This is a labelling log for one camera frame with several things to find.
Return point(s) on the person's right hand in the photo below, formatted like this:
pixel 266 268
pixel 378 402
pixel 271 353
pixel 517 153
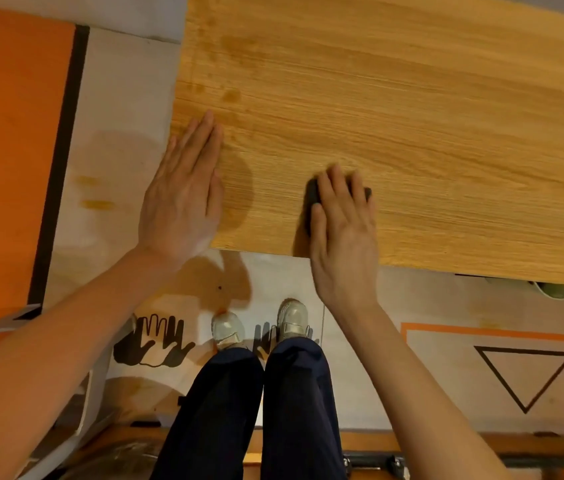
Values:
pixel 344 254

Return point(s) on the person's left hand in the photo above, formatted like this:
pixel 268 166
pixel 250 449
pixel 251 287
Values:
pixel 179 209

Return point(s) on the person's left middle finger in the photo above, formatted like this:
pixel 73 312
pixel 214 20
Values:
pixel 198 137

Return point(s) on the person's right middle finger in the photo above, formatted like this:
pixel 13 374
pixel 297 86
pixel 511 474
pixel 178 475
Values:
pixel 344 189

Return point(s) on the person's right little finger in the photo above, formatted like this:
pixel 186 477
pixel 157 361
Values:
pixel 372 209

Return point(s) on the person's right thumb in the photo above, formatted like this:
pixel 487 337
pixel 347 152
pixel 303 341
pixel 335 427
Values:
pixel 318 229

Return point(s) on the person's left little finger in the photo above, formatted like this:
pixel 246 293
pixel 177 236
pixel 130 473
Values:
pixel 168 152

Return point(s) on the person's left thumb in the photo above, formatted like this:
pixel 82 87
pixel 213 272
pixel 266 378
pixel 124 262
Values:
pixel 216 194

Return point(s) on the dark grey sanding block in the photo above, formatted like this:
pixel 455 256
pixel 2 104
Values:
pixel 312 194

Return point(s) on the person's left forearm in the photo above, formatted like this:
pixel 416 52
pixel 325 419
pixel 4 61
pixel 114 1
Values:
pixel 57 344

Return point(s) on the person's right forearm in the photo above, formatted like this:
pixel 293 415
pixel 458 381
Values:
pixel 412 394

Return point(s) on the white right shoe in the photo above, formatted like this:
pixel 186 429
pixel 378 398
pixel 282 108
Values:
pixel 293 318

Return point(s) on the white shoe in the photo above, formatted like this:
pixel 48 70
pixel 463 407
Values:
pixel 227 329
pixel 293 318

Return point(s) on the white left shoe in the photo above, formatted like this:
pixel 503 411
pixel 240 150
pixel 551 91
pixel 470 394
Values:
pixel 227 329

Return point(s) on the dark navy trousers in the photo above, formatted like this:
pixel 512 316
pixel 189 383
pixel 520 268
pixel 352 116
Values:
pixel 292 409

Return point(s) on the green round container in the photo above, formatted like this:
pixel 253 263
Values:
pixel 557 290

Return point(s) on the white plastic chair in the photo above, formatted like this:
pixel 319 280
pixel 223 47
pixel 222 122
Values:
pixel 94 409

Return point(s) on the wooden bench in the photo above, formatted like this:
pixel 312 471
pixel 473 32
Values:
pixel 537 444

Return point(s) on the black metal bracket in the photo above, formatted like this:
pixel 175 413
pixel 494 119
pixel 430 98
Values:
pixel 374 464

